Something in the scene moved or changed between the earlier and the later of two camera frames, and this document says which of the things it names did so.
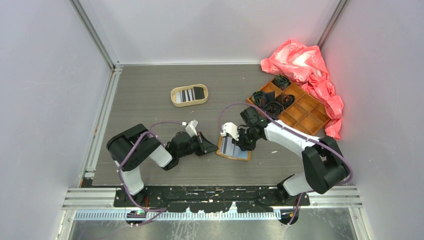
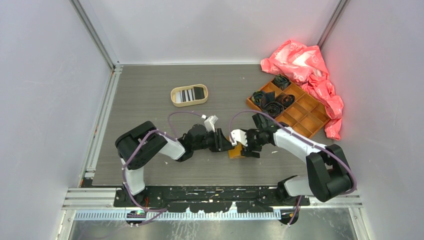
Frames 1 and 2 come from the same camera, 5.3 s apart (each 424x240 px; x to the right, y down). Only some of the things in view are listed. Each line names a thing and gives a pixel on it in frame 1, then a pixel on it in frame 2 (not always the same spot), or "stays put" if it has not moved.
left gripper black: x=205 y=146 → x=221 y=143
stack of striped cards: x=185 y=95 stays put
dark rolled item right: x=285 y=99 stays put
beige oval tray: x=189 y=95 stays put
